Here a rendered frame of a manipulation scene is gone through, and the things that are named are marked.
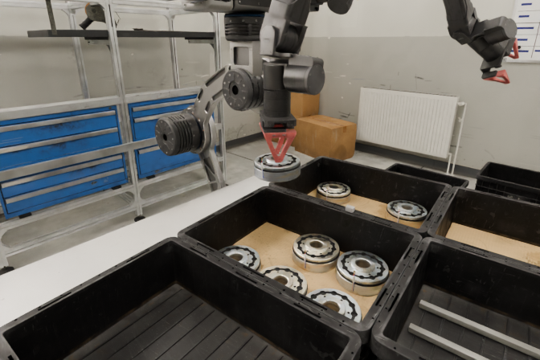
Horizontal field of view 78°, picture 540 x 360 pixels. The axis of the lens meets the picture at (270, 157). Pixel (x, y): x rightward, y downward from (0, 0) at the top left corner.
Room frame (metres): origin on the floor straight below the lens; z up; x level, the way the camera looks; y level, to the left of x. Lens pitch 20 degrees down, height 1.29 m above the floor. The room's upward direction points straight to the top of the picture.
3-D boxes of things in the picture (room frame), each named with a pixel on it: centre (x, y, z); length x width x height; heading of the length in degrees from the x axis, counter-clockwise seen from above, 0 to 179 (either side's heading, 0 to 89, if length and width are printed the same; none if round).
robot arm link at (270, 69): (0.69, -0.02, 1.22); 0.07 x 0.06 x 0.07; 47
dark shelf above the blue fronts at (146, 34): (2.57, 0.99, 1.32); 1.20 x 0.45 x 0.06; 137
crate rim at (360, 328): (0.57, -0.06, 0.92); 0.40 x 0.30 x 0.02; 53
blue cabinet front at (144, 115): (2.52, 0.72, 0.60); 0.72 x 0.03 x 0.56; 137
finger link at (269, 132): (0.69, -0.02, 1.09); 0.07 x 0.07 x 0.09; 8
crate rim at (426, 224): (0.81, -0.24, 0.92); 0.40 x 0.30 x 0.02; 53
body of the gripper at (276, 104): (0.70, -0.01, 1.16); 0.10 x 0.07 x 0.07; 8
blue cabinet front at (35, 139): (1.94, 1.27, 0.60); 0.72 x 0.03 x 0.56; 137
